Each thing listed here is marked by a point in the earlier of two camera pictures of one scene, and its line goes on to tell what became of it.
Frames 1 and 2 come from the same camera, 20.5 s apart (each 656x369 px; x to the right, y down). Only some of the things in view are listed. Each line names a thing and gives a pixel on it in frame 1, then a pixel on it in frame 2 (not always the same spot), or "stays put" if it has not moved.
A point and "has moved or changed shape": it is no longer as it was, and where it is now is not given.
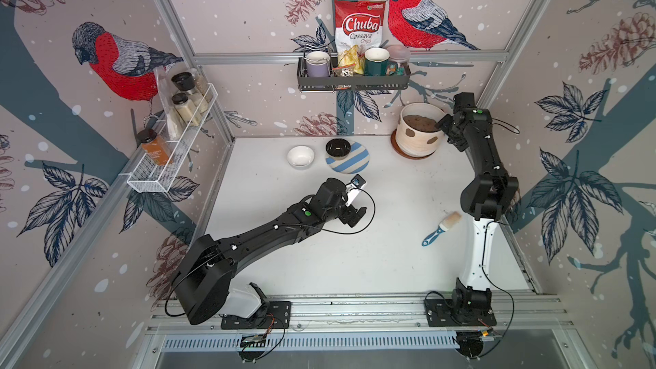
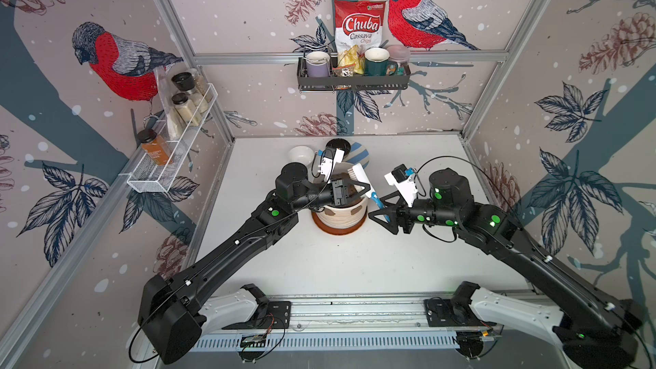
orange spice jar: x=155 y=146 stays put
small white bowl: x=301 y=157 stays put
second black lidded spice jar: x=186 y=108 stays put
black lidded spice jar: x=185 y=82 stays put
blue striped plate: x=356 y=161 stays put
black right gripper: x=441 y=123 → x=394 y=210
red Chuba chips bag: x=359 y=23 stays put
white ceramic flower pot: x=416 y=133 has moved or changed shape
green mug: x=376 y=61 stays put
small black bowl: x=337 y=149 stays put
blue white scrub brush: x=447 y=223 → x=356 y=172
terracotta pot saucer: x=397 y=149 → x=336 y=231
